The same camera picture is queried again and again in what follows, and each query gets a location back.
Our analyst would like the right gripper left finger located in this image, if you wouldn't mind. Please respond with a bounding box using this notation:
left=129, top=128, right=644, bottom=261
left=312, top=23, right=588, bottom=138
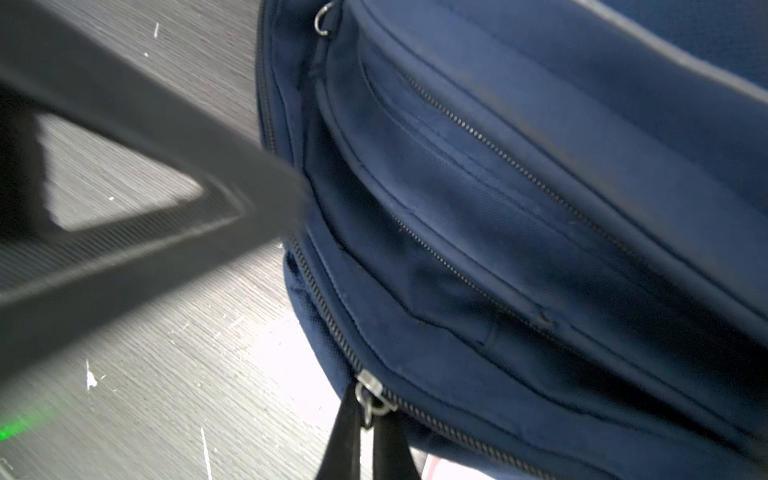
left=315, top=384, right=362, bottom=480

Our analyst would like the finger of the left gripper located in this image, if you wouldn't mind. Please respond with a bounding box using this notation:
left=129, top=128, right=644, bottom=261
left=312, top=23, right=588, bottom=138
left=1, top=1, right=307, bottom=378

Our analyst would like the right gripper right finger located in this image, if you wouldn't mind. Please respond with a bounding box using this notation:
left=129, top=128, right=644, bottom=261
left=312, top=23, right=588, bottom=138
left=372, top=413, right=420, bottom=480

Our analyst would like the navy blue student backpack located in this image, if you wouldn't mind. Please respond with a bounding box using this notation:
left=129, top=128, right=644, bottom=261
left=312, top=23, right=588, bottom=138
left=257, top=1, right=767, bottom=479

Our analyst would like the pink pencil case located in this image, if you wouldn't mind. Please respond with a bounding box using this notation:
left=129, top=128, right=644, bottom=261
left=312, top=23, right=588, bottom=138
left=421, top=455, right=492, bottom=480

